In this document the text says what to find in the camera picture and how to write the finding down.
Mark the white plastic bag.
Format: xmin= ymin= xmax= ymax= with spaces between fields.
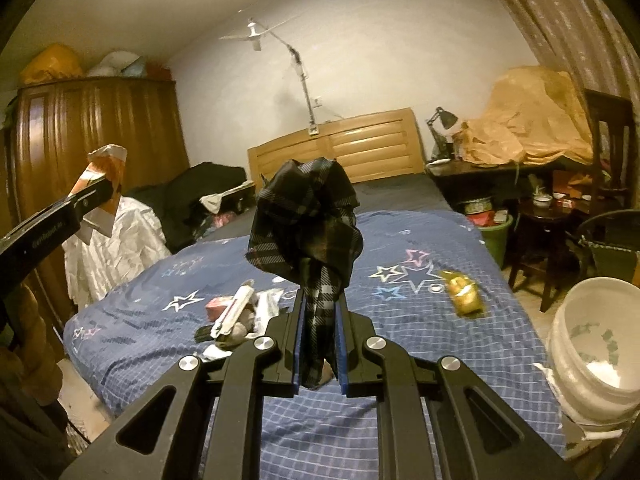
xmin=85 ymin=51 xmax=151 ymax=79

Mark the white crumpled blanket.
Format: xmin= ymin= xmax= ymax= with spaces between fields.
xmin=62 ymin=195 xmax=174 ymax=312

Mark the black clothing pile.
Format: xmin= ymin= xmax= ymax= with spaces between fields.
xmin=125 ymin=161 xmax=249 ymax=254

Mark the green plastic bin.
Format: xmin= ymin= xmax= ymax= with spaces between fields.
xmin=477 ymin=212 xmax=515 ymax=269

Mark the gold foil packet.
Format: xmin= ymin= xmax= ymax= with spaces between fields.
xmin=440 ymin=269 xmax=484 ymax=317

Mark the dark wooden desk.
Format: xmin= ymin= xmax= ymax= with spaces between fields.
xmin=425 ymin=156 xmax=603 ymax=213

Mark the pink packet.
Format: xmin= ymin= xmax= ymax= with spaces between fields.
xmin=206 ymin=296 xmax=236 ymax=323

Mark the patterned curtain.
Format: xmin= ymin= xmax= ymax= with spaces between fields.
xmin=475 ymin=0 xmax=640 ymax=128

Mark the white plastic bucket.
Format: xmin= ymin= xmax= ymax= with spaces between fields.
xmin=547 ymin=275 xmax=640 ymax=432

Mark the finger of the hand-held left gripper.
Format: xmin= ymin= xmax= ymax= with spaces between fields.
xmin=59 ymin=178 xmax=115 ymax=222

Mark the clear plastic wrapper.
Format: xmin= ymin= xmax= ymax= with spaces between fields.
xmin=252 ymin=287 xmax=287 ymax=336

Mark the dark round side table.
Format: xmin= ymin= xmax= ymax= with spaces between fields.
xmin=507 ymin=195 xmax=597 ymax=314

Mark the white ceiling fan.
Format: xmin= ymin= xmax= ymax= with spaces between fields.
xmin=218 ymin=7 xmax=301 ymax=52

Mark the wooden headboard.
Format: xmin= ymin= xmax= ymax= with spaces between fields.
xmin=247 ymin=107 xmax=426 ymax=187

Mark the black desk lamp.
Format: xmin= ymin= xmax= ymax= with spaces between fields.
xmin=425 ymin=106 xmax=459 ymax=161

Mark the dark plaid cloth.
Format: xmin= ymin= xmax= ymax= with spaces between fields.
xmin=245 ymin=157 xmax=363 ymax=391

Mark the jointed metal holder arm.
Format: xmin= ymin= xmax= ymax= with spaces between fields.
xmin=267 ymin=30 xmax=325 ymax=137

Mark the brown wooden wardrobe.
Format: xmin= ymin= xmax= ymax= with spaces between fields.
xmin=0 ymin=77 xmax=192 ymax=323

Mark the orange plastic bag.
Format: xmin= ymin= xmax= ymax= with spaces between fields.
xmin=20 ymin=44 xmax=84 ymax=85

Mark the crumpled beige paper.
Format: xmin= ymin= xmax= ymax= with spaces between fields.
xmin=215 ymin=319 xmax=252 ymax=352

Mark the dark green woven chair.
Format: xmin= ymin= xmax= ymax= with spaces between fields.
xmin=575 ymin=207 xmax=640 ymax=287

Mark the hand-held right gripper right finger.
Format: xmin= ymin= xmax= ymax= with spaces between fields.
xmin=336 ymin=299 xmax=582 ymax=480

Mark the white plastic hanger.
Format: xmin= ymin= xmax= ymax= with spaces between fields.
xmin=200 ymin=182 xmax=254 ymax=212

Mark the person's left forearm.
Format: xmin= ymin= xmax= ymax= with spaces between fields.
xmin=0 ymin=282 xmax=68 ymax=411

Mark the blue star-print blanket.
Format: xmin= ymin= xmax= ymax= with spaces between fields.
xmin=62 ymin=207 xmax=569 ymax=462

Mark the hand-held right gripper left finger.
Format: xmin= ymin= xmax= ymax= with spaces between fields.
xmin=60 ymin=291 xmax=307 ymax=480

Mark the dark wooden chair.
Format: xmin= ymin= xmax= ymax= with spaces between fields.
xmin=582 ymin=87 xmax=634 ymax=197

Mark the dark grey bed sheet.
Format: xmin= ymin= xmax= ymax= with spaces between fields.
xmin=200 ymin=172 xmax=454 ymax=247

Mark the tan cloth pile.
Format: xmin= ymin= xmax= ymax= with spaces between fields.
xmin=452 ymin=66 xmax=597 ymax=168

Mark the orange white packet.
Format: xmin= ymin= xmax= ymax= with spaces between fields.
xmin=70 ymin=145 xmax=129 ymax=242

